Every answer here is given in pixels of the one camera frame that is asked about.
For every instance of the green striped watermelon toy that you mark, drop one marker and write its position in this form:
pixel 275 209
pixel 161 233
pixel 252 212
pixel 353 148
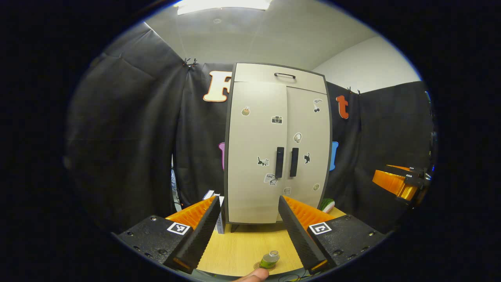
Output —
pixel 327 205

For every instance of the white and grey cabinet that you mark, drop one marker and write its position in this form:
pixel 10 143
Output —
pixel 231 117

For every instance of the black backdrop cloth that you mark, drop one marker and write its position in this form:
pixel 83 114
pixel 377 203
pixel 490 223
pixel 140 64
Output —
pixel 125 137

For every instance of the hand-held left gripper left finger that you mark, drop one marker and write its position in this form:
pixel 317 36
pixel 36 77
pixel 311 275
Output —
pixel 199 237

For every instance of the white cabinet drawer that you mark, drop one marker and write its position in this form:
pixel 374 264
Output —
pixel 254 74

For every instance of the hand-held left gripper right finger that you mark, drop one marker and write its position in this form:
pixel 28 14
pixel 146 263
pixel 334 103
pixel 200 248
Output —
pixel 301 235

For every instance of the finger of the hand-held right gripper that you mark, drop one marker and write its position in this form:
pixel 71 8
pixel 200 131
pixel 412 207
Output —
pixel 403 168
pixel 393 184

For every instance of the ceiling light panel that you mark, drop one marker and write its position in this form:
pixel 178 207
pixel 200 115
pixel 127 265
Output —
pixel 223 6

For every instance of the white cabinet door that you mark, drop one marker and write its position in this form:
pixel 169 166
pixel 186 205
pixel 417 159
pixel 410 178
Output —
pixel 250 156
pixel 313 129

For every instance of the clear bottle with green label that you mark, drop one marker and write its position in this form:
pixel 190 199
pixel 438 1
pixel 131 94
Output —
pixel 270 259

